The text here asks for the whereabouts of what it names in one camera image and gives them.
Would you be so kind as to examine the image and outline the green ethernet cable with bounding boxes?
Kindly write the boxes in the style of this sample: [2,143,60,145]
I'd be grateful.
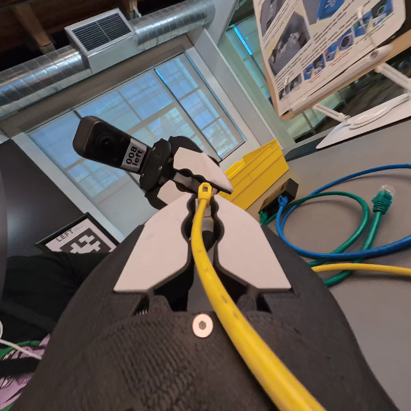
[259,189,393,287]

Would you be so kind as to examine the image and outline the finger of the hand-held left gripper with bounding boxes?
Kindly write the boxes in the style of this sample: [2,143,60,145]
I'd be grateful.
[157,179,194,210]
[173,146,234,195]

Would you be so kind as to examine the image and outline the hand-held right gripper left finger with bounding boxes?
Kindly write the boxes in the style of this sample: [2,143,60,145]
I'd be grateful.
[113,193,196,311]

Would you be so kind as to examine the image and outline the window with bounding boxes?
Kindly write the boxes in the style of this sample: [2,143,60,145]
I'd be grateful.
[27,53,248,200]

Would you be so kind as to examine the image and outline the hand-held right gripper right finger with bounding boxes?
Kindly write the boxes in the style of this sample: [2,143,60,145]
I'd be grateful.
[212,194,293,304]

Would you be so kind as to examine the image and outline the wooden board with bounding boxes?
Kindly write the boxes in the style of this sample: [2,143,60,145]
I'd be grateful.
[261,29,411,122]

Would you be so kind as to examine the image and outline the white document stand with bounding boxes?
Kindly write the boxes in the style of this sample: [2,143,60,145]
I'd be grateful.
[312,45,411,150]

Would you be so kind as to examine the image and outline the blue ethernet cable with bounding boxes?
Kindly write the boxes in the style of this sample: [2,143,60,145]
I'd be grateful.
[275,164,411,261]

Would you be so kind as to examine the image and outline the person's black shirt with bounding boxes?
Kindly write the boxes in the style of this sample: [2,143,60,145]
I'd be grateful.
[0,251,111,342]

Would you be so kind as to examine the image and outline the white air vent grille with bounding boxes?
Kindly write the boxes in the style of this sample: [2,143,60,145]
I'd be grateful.
[64,8,136,74]

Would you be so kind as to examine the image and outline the yellow plastic bin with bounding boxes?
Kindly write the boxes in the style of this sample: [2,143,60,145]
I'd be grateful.
[222,138,290,211]

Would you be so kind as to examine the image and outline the yellow ethernet cable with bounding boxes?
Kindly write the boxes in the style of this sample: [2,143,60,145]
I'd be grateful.
[190,182,411,411]

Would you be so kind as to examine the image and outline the person's printed pants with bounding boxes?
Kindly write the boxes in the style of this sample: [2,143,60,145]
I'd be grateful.
[0,333,52,411]

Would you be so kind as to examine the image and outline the printed instruction sheet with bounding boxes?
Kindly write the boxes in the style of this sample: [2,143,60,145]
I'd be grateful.
[253,0,407,117]

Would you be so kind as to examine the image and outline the round silver vent duct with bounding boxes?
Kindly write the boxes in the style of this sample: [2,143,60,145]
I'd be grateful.
[0,0,216,114]

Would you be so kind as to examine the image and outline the black network switch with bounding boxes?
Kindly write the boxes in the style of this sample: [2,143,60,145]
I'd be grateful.
[258,178,300,216]

